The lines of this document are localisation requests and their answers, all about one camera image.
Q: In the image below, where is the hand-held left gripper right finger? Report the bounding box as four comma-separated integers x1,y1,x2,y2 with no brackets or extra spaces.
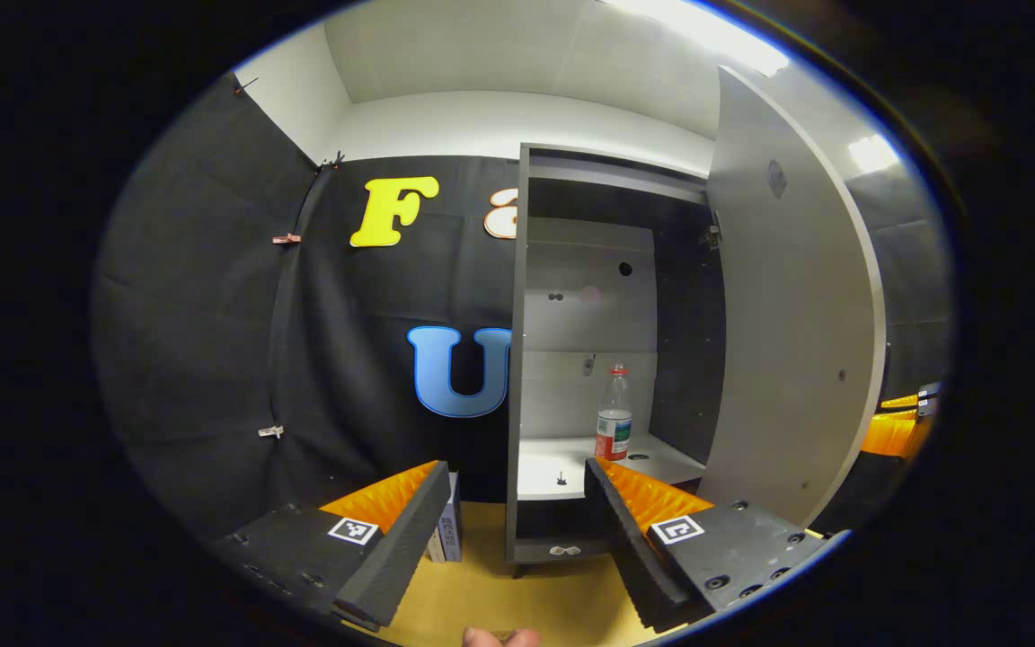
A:
583,456,833,634

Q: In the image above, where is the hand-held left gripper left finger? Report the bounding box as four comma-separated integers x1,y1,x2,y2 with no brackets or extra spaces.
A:
212,460,452,630

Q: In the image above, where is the clear bottle red label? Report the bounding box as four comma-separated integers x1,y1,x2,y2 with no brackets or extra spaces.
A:
595,363,634,462

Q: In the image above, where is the beige cabinet door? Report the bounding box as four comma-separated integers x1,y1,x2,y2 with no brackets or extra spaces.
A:
695,65,889,529

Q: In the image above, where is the dark grey cabinet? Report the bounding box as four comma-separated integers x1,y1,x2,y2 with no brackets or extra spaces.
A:
506,142,727,578

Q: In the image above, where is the small ceiling light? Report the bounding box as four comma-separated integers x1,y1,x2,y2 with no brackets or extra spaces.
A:
848,135,900,173

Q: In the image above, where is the black backdrop cloth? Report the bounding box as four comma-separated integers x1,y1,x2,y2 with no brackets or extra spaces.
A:
91,72,954,540

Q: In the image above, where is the long ceiling light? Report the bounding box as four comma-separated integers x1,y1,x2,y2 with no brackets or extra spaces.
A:
603,0,792,77

